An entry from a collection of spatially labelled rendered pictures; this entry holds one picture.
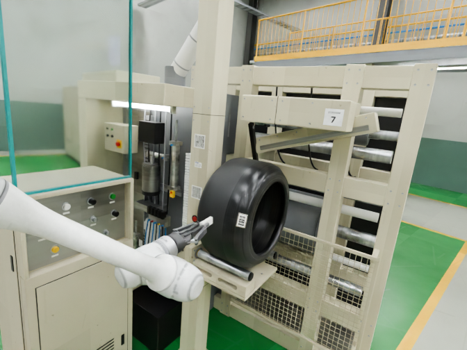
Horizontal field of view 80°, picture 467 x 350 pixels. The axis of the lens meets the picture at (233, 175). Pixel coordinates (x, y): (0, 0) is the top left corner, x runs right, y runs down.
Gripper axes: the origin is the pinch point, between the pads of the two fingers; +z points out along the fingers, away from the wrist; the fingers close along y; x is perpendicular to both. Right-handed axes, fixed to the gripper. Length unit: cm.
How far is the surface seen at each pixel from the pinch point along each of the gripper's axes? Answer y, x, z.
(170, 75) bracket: 84, -58, 65
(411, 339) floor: -93, 144, 144
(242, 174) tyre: -1.4, -14.6, 24.9
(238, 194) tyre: -5.1, -8.6, 16.6
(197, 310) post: 25, 78, 19
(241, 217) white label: -9.4, -0.3, 12.5
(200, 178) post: 29.3, -4.1, 30.4
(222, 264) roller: 5.0, 33.9, 17.4
